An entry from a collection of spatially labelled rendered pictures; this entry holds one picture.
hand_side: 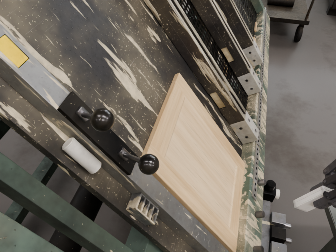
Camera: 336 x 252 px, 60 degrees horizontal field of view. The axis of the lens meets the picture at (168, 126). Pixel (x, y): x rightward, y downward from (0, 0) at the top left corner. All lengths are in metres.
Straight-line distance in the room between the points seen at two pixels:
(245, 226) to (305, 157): 1.59
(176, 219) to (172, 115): 0.29
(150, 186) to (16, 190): 0.27
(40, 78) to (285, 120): 2.47
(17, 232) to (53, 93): 0.24
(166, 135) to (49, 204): 0.35
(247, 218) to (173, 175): 0.39
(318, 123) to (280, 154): 0.56
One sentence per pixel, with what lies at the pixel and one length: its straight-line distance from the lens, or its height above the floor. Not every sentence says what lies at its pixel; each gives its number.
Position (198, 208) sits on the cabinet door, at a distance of 0.87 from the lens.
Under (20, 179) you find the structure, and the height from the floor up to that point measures 1.40.
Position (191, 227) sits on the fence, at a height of 1.13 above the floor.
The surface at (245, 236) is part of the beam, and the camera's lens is 1.06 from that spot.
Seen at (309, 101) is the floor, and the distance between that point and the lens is 3.13.
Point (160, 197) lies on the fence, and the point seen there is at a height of 1.24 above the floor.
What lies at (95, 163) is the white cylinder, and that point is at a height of 1.39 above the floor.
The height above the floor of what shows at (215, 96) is 1.12.
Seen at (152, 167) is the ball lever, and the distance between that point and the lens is 0.51.
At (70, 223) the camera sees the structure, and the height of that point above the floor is 1.30.
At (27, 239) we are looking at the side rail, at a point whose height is 1.44.
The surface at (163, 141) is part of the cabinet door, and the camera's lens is 0.78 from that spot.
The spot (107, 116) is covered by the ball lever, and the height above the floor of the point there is 1.54.
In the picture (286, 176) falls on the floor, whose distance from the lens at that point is 2.41.
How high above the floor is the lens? 1.85
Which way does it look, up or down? 46 degrees down
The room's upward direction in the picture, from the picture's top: straight up
